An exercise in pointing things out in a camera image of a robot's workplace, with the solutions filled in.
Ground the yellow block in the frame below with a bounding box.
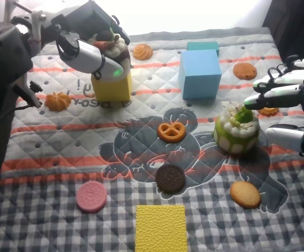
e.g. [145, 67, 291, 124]
[91, 71, 133, 102]

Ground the embossed dark sandwich cookie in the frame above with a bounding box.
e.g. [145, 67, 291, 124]
[155, 163, 187, 195]

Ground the green cream toy cake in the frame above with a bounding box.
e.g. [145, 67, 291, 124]
[214, 103, 261, 155]

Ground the pink sandwich cookie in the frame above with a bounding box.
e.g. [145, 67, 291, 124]
[76, 181, 108, 213]

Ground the orange chocolate chip cookie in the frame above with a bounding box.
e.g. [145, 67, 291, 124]
[232, 62, 258, 80]

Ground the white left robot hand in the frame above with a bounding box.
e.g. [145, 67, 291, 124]
[40, 0, 131, 81]

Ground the orange pretzel cookie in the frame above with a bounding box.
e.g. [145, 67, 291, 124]
[156, 121, 187, 144]

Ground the large textured yellow cube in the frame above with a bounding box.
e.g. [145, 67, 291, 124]
[135, 205, 188, 252]

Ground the grey quilt with bear print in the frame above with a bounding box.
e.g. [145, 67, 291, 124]
[0, 26, 304, 252]

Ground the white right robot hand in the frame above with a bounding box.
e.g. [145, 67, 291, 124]
[243, 54, 304, 160]

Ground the orange rosette swirl cookie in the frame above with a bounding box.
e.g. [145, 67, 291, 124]
[132, 43, 154, 61]

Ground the orange flower shaped cookie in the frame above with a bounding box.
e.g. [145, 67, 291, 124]
[44, 91, 72, 113]

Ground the plain golden round biscuit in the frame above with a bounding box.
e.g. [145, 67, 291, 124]
[229, 180, 262, 209]

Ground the chocolate drip toy cake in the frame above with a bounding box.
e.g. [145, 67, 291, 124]
[88, 29, 133, 82]

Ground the teal flat block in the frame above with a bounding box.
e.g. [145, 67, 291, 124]
[186, 41, 220, 57]

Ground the orange spiral cookie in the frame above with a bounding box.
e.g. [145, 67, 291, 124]
[257, 106, 279, 117]

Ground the blue block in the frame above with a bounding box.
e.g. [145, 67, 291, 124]
[178, 49, 222, 101]

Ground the black curtain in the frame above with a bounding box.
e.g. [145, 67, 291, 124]
[261, 0, 304, 68]

